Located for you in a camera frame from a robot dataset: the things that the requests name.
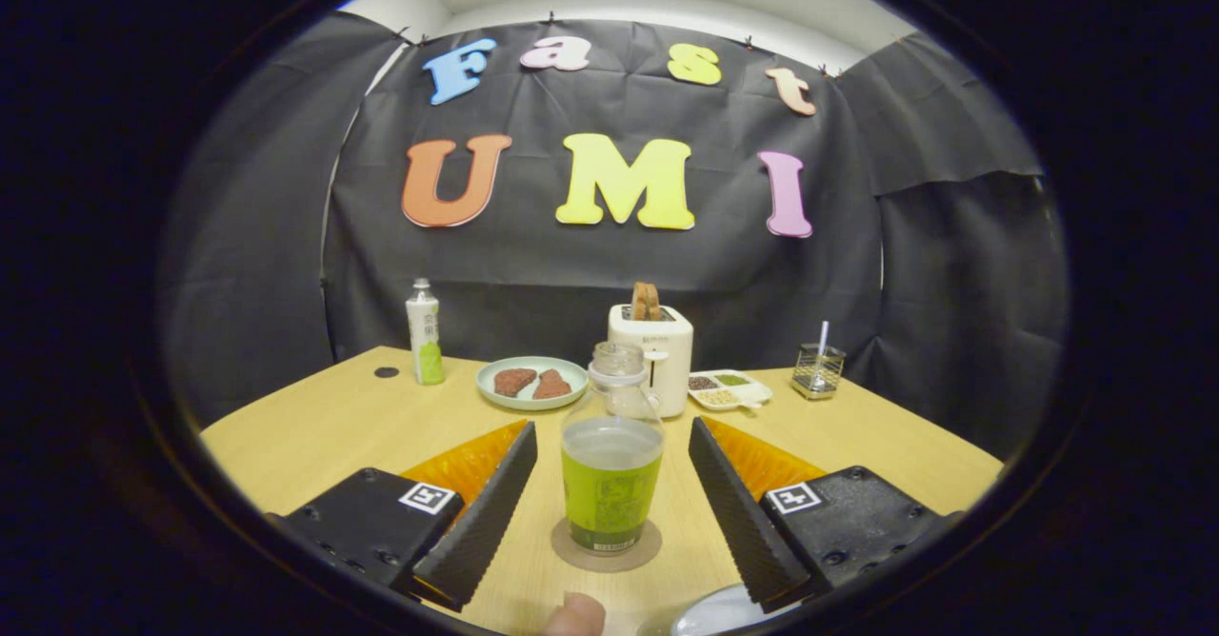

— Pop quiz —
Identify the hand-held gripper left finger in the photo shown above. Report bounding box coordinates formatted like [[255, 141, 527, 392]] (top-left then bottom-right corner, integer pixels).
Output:
[[267, 419, 539, 613]]

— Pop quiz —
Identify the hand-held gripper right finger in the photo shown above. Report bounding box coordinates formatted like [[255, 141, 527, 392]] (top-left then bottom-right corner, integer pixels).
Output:
[[688, 415, 963, 615]]

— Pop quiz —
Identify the grey-blue cup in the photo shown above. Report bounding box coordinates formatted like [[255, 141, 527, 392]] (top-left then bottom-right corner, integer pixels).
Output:
[[671, 584, 801, 636]]

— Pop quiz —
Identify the brown round coaster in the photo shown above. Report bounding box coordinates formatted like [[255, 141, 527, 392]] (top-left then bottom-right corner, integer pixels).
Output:
[[550, 517, 663, 574]]

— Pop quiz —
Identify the clear juice bottle green label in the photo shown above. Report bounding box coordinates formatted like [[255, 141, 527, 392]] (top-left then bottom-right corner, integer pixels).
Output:
[[561, 341, 665, 554]]

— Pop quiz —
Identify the white bottle green label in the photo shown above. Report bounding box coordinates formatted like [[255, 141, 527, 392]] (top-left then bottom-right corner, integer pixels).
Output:
[[406, 278, 446, 387]]

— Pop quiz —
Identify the white divided dish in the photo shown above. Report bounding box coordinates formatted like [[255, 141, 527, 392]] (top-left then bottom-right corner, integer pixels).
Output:
[[688, 369, 774, 412]]

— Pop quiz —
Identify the pale green plate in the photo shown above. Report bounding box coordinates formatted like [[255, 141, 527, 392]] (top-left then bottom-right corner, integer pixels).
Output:
[[476, 356, 590, 412]]

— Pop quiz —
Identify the white toaster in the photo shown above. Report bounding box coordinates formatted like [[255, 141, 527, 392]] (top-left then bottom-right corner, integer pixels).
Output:
[[608, 304, 694, 419]]

